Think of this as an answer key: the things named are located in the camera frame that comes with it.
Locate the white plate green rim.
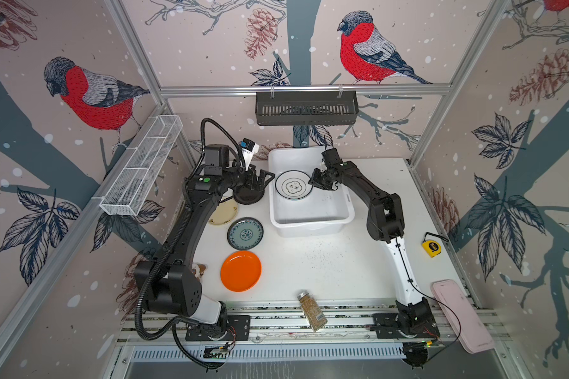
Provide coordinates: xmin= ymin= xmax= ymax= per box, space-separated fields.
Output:
xmin=274 ymin=170 xmax=313 ymax=201

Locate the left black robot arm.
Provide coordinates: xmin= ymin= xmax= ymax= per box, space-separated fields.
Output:
xmin=133 ymin=118 xmax=275 ymax=347

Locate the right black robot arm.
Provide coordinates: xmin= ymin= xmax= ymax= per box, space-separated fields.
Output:
xmin=309 ymin=148 xmax=439 ymax=338

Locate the black plate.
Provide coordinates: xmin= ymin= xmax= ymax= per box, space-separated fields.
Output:
xmin=232 ymin=186 xmax=266 ymax=205

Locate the beige plate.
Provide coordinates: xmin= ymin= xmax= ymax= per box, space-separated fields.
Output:
xmin=209 ymin=199 xmax=239 ymax=226

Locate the teal patterned plate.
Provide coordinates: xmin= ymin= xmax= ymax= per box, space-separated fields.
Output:
xmin=227 ymin=217 xmax=264 ymax=251

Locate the orange plate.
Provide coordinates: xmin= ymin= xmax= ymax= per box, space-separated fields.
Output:
xmin=220 ymin=251 xmax=262 ymax=292

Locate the brown white dog coaster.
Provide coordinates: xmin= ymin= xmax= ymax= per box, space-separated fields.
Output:
xmin=192 ymin=263 xmax=206 ymax=279

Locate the yellow tape measure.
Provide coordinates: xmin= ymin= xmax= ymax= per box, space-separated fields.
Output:
xmin=422 ymin=239 xmax=443 ymax=257

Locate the glass spice jar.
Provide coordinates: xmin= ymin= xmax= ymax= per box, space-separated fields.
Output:
xmin=297 ymin=291 xmax=327 ymax=332

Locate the small circuit board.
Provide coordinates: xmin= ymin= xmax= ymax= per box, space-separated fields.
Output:
xmin=202 ymin=346 xmax=230 ymax=361

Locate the pink flat case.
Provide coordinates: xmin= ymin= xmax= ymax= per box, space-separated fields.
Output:
xmin=431 ymin=280 xmax=495 ymax=354

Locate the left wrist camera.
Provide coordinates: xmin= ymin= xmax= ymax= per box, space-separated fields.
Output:
xmin=240 ymin=138 xmax=259 ymax=171

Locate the black hanging wall basket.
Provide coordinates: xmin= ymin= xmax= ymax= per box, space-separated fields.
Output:
xmin=255 ymin=91 xmax=359 ymax=126

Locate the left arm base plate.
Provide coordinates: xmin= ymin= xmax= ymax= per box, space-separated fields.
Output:
xmin=185 ymin=315 xmax=251 ymax=342

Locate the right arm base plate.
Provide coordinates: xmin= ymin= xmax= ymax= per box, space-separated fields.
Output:
xmin=370 ymin=313 xmax=440 ymax=340

